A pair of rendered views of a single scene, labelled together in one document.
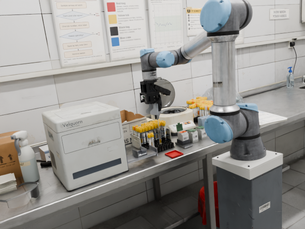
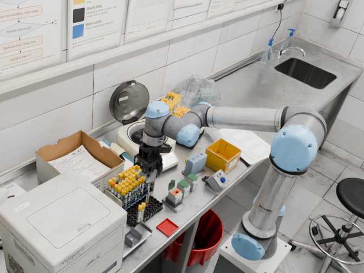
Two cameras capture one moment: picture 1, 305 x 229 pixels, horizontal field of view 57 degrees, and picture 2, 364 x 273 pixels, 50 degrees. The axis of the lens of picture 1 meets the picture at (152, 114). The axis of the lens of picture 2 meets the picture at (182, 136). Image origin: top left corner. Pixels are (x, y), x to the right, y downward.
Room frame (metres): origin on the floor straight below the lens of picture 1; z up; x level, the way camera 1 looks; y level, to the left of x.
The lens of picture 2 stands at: (0.41, 0.41, 2.10)
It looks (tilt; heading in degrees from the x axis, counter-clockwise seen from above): 36 degrees down; 333
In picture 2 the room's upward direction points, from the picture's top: 12 degrees clockwise
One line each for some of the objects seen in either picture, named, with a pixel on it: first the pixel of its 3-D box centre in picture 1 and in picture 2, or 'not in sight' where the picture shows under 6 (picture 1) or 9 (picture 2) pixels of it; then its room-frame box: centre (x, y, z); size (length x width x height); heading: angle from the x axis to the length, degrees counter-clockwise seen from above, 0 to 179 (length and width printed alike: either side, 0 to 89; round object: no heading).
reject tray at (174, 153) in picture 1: (174, 154); (167, 227); (1.33, -0.09, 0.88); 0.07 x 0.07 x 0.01; 31
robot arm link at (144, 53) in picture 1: (148, 59); (157, 118); (1.43, -0.01, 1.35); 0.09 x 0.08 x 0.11; 38
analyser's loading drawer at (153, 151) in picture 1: (135, 155); (127, 241); (1.27, 0.10, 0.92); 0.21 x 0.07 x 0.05; 121
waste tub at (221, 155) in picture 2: not in sight; (221, 157); (1.66, -0.48, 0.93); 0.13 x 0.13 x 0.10; 30
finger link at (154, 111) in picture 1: (154, 112); (150, 178); (1.42, -0.01, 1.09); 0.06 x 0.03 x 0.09; 121
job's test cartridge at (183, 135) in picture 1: (183, 137); (174, 196); (1.45, -0.15, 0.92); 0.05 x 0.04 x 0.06; 28
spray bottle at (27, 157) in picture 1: (25, 156); not in sight; (1.20, 0.59, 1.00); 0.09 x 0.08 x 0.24; 31
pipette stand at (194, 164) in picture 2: (207, 124); (195, 164); (1.63, -0.32, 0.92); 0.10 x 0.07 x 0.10; 116
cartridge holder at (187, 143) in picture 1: (183, 142); (173, 201); (1.45, -0.15, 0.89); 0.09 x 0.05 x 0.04; 28
